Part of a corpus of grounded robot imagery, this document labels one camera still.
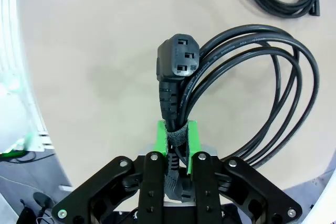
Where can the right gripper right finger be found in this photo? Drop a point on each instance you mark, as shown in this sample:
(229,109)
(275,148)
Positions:
(207,187)

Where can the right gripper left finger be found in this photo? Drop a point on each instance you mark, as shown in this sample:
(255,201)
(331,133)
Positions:
(152,187)

